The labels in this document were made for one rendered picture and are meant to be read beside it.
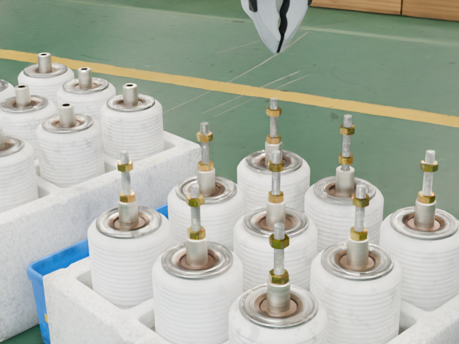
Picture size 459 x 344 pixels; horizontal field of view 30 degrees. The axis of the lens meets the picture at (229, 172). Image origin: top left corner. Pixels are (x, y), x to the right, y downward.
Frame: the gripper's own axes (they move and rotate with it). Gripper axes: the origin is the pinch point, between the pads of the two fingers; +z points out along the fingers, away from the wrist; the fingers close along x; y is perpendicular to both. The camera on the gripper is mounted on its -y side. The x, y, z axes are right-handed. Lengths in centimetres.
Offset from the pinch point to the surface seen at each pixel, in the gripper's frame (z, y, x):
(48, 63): 20, 66, 11
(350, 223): 23.2, 0.1, -9.6
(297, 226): 21.0, -1.7, -1.6
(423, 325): 28.4, -14.6, -10.0
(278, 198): 17.8, -0.3, 0.1
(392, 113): 46, 78, -69
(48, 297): 30.9, 11.3, 24.5
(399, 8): 44, 151, -119
